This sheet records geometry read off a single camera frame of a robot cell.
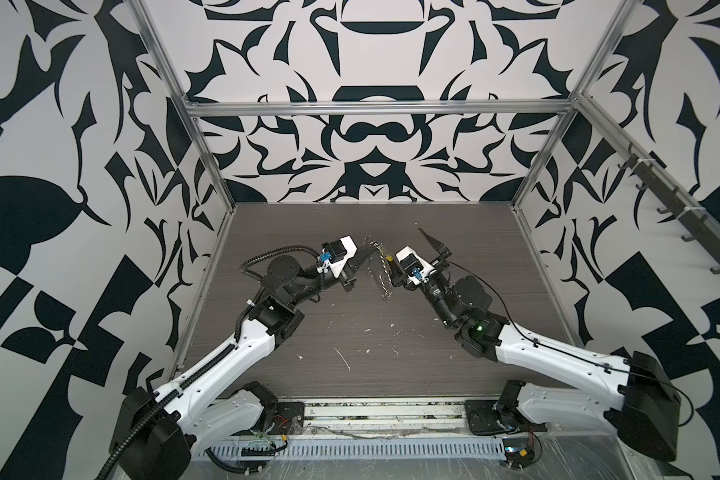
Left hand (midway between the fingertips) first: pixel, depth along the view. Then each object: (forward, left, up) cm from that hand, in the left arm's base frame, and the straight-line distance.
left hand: (375, 238), depth 62 cm
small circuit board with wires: (-34, -33, -39) cm, 61 cm away
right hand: (+3, -8, -4) cm, 10 cm away
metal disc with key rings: (-5, 0, -4) cm, 6 cm away
